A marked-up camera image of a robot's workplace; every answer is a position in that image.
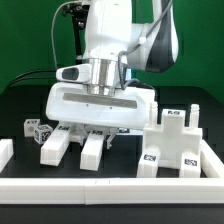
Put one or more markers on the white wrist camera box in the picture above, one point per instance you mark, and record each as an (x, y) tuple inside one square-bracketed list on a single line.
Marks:
[(77, 73)]

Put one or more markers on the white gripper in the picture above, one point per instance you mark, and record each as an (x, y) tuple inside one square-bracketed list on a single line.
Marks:
[(70, 102)]

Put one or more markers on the white border fence frame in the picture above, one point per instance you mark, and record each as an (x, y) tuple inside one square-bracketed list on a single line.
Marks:
[(209, 189)]

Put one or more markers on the white cube nut with tag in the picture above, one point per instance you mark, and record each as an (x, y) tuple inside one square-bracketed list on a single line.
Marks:
[(29, 126)]

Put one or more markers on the white flat chair panel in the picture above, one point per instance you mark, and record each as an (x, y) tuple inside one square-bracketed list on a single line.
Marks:
[(131, 132)]

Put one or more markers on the small white cube left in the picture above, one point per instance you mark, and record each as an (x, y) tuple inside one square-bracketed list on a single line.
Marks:
[(42, 133)]

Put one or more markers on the white chair seat block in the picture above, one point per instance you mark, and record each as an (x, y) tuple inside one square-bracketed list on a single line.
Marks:
[(171, 138)]

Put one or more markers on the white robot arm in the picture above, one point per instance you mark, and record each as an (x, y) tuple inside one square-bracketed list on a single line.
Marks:
[(114, 44)]

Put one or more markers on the white chair side frame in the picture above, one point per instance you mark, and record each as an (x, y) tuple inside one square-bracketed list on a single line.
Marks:
[(73, 146)]

